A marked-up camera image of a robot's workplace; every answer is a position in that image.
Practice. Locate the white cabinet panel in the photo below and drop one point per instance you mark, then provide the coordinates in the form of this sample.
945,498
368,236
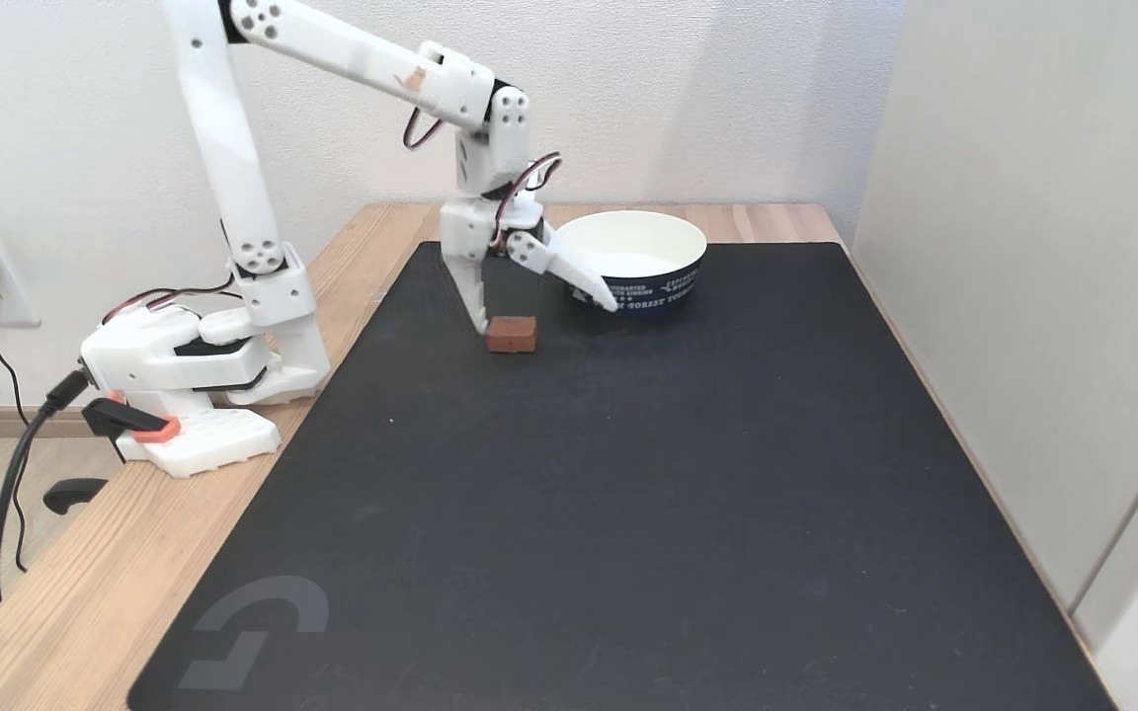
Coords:
1043,247

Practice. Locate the black and orange clamp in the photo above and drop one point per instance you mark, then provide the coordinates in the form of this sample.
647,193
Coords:
139,423

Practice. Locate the black desk mat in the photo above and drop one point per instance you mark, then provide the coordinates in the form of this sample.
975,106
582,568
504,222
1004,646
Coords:
628,494

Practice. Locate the white wall outlet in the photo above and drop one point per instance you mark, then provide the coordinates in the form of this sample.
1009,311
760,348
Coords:
16,291

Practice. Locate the navy and white paper bowl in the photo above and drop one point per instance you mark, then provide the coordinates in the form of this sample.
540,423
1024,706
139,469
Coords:
653,242

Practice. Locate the brown block toy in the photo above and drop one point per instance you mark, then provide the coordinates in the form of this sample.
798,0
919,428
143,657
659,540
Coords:
512,336

